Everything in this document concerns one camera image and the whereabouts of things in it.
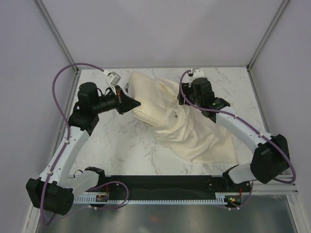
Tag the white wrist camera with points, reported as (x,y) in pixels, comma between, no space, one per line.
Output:
(196,73)
(111,78)

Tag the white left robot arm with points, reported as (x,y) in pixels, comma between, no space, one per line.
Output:
(53,191)

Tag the shiny metal sheet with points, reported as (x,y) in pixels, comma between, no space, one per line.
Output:
(261,214)

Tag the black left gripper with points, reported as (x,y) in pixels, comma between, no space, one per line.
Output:
(123,103)

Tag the right aluminium frame post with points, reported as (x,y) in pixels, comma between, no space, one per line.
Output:
(268,32)

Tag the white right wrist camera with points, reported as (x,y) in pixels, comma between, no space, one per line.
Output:
(196,73)

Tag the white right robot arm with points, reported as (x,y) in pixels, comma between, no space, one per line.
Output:
(270,153)

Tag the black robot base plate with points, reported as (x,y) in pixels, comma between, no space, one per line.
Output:
(174,187)

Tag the white slotted cable duct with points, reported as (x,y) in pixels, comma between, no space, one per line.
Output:
(96,198)

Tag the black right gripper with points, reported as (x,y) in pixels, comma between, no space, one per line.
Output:
(187,88)

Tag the cream pillow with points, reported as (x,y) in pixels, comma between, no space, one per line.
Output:
(148,99)

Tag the aluminium frame post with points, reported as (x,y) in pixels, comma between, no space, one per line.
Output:
(268,32)
(53,29)

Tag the left aluminium frame post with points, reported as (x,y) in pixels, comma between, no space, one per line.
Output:
(53,29)

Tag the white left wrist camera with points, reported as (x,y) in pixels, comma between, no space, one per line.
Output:
(111,78)

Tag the cream satin pillowcase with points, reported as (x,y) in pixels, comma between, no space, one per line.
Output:
(186,132)

